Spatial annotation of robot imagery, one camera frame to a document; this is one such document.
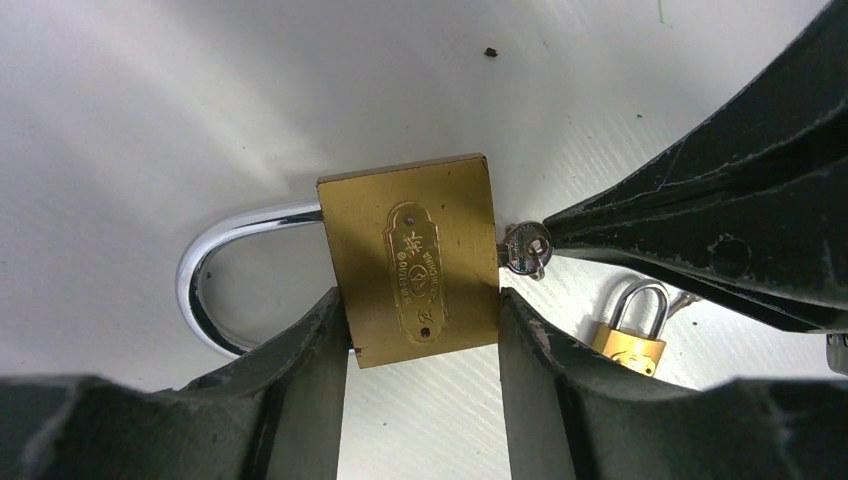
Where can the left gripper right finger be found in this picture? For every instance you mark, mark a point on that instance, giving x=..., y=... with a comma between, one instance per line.
x=571, y=413

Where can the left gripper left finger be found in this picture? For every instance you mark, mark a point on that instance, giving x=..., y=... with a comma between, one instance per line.
x=274, y=413

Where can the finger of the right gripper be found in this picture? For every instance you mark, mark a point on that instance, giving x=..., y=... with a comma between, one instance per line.
x=802, y=90
x=778, y=255

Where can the small brass padlock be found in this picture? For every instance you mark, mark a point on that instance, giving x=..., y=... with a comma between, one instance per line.
x=639, y=351

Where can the silver keys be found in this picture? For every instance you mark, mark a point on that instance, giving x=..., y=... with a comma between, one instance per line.
x=526, y=249

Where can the large brass padlock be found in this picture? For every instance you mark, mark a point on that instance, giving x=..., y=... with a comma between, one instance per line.
x=413, y=252

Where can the small silver key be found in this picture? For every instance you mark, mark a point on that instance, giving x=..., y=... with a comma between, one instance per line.
x=680, y=302

